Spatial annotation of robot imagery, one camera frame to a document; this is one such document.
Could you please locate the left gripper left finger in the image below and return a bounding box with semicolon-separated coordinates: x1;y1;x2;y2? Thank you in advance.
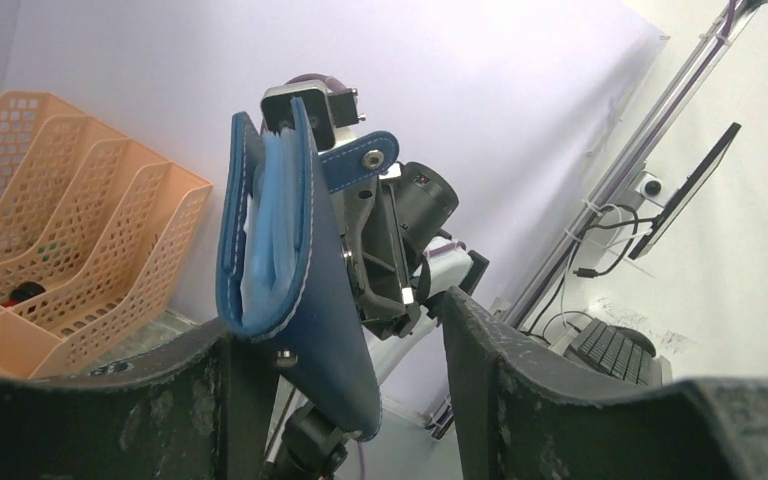
0;319;277;479

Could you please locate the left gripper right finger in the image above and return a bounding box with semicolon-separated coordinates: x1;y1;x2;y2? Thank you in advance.
442;288;768;479

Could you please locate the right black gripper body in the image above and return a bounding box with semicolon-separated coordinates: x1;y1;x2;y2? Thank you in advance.
337;162;459;338

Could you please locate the blue leather card holder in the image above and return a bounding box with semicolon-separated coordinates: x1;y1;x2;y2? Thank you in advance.
215;98;399;441

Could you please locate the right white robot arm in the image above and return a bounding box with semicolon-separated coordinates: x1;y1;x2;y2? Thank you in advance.
261;162;489;479

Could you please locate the black keyboard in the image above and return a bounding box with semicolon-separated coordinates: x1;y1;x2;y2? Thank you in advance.
564;319;663;387

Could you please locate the red black item in organizer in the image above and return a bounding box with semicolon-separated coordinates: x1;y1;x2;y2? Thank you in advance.
2;281;46;308

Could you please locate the orange mesh file organizer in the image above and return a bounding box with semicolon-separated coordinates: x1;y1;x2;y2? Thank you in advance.
0;90;212;379

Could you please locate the black monitor screen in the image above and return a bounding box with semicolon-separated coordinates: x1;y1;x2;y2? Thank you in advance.
628;122;742;260

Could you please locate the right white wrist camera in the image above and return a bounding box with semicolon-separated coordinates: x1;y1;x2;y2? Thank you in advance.
260;74;366;152

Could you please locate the aluminium frame rail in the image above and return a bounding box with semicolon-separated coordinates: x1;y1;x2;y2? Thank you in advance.
501;1;765;328

